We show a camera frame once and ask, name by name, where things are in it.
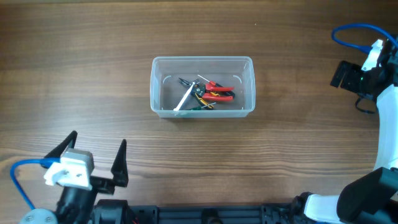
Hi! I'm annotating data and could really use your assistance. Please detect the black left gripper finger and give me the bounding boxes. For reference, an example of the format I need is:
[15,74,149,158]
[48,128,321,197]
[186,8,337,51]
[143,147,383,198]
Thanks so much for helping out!
[40,131,78,169]
[111,139,129,187]

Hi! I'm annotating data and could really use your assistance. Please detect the green handled screwdriver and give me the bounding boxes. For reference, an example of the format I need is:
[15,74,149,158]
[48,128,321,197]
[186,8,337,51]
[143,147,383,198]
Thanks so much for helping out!
[190,102,216,111]

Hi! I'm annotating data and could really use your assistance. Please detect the small silver wrench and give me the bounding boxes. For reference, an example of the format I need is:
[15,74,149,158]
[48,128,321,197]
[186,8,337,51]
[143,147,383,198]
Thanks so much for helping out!
[174,79,200,111]

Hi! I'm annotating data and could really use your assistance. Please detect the orange black needle-nose pliers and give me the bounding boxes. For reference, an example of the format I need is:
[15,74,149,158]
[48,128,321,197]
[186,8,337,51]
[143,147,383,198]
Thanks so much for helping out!
[179,78,210,106]

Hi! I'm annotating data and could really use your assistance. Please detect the red handled cutting pliers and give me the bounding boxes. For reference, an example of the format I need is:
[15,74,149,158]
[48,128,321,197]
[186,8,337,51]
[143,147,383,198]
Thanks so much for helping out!
[191,83,234,102]

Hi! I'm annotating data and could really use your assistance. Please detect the black red precision screwdriver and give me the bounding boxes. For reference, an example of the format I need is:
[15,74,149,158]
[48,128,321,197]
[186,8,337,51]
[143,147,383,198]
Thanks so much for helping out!
[198,75,235,101]

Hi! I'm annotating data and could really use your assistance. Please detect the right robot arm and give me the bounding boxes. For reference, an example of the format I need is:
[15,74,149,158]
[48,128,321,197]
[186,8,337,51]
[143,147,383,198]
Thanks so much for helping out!
[296,36,397,223]

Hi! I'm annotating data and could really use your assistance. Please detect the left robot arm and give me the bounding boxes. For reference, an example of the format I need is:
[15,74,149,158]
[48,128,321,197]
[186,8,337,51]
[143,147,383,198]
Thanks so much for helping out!
[10,131,138,223]

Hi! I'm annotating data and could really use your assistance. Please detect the clear plastic container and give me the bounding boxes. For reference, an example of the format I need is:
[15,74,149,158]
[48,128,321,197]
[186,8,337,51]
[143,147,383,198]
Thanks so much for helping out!
[150,56,256,118]

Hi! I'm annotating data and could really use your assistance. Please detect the blue left camera cable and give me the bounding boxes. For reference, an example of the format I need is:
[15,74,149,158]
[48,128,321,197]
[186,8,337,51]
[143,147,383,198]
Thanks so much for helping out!
[9,157,62,211]

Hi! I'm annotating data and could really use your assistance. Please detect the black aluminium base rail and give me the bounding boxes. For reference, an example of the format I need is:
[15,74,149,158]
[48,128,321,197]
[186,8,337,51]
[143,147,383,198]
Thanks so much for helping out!
[131,203,314,224]

